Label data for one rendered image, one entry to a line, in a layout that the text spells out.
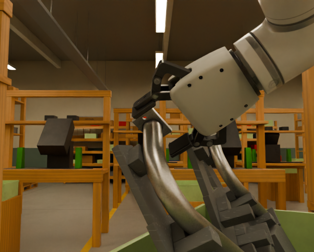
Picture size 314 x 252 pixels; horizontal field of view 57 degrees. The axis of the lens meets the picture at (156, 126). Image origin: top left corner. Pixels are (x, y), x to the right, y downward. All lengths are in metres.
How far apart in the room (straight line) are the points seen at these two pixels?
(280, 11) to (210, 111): 0.15
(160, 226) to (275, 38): 0.28
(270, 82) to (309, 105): 1.18
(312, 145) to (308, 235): 0.73
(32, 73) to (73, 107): 2.06
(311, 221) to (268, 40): 0.59
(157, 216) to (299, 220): 0.54
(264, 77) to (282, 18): 0.07
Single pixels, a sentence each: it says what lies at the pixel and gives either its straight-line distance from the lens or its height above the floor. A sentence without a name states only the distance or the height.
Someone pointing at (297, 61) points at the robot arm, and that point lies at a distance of 0.40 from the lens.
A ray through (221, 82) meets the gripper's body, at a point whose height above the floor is 1.21.
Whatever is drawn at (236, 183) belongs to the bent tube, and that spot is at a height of 1.04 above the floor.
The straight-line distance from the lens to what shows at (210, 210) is 0.54.
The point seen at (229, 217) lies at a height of 1.00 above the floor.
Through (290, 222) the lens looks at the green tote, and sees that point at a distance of 0.88.
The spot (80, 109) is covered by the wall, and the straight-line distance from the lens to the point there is 11.43.
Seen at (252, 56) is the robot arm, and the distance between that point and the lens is 0.39.
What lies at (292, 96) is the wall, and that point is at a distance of 12.32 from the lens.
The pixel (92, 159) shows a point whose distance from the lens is 10.57.
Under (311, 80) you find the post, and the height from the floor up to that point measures 1.46.
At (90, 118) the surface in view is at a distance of 11.28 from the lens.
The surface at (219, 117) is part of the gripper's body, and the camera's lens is 0.42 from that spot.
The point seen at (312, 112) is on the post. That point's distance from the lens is 1.57.
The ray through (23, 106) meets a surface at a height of 1.93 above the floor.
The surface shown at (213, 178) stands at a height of 1.05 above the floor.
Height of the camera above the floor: 1.12
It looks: 5 degrees up
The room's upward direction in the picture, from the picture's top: straight up
